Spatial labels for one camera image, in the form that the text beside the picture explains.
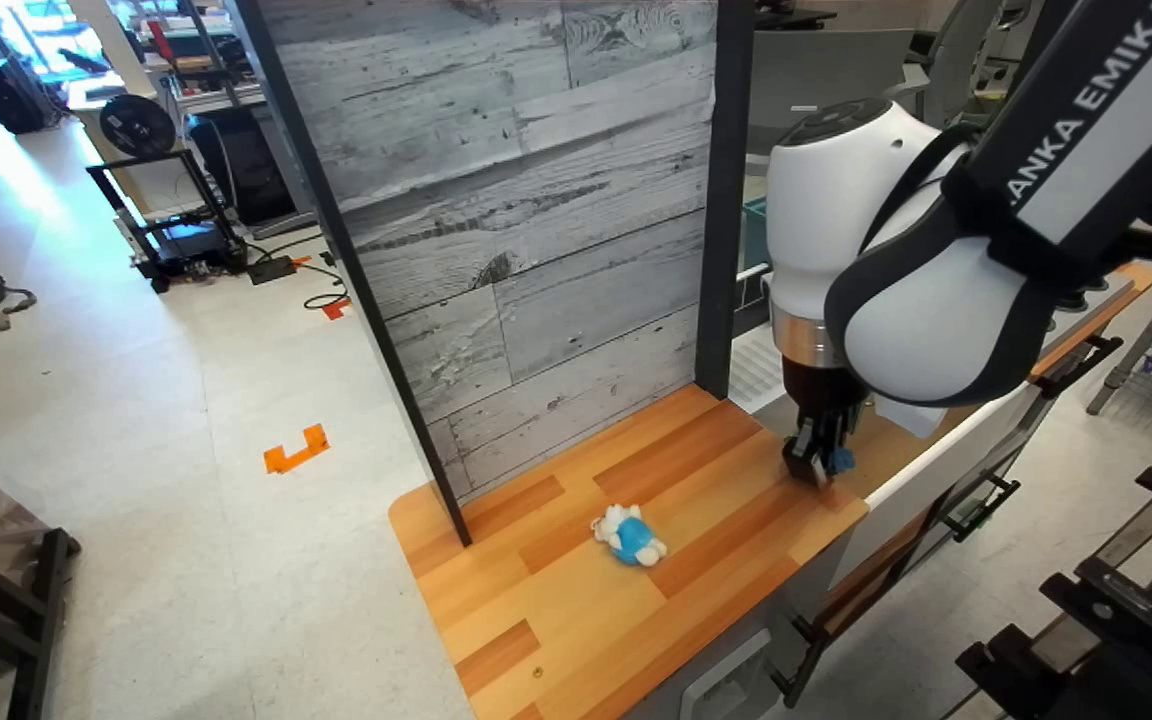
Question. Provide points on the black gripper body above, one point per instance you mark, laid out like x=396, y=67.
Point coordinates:
x=826, y=411

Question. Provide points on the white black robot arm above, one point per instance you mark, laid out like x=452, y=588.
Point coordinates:
x=925, y=262

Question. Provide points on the blue white doll on counter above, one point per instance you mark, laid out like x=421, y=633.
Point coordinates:
x=624, y=535

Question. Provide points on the wooden toy kitchen counter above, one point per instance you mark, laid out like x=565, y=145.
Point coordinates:
x=541, y=621

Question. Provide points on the grey stone pattern backboard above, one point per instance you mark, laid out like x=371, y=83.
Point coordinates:
x=521, y=192

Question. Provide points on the orange floor tape marker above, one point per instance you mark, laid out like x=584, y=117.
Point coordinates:
x=308, y=444

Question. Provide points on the black equipment cart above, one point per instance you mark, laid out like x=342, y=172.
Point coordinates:
x=183, y=241

